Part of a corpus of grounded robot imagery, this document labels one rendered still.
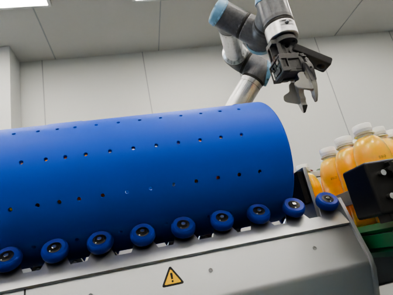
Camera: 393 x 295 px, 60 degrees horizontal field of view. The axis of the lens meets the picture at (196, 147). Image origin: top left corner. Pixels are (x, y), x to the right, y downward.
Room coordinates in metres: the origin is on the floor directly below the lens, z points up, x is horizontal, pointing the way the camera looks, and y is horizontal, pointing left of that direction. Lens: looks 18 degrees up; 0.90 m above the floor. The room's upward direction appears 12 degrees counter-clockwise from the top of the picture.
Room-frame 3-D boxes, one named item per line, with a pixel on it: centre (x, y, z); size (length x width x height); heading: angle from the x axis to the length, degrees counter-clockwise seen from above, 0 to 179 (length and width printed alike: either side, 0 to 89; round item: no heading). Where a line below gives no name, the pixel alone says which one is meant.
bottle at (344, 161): (0.78, -0.34, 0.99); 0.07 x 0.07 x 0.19
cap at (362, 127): (0.71, -0.36, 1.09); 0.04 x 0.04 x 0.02
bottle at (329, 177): (0.85, -0.33, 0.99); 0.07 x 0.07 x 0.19
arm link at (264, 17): (0.85, -0.31, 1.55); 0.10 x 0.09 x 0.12; 8
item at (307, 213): (0.81, -0.21, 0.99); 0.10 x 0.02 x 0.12; 13
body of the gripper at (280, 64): (0.84, -0.30, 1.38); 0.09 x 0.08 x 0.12; 103
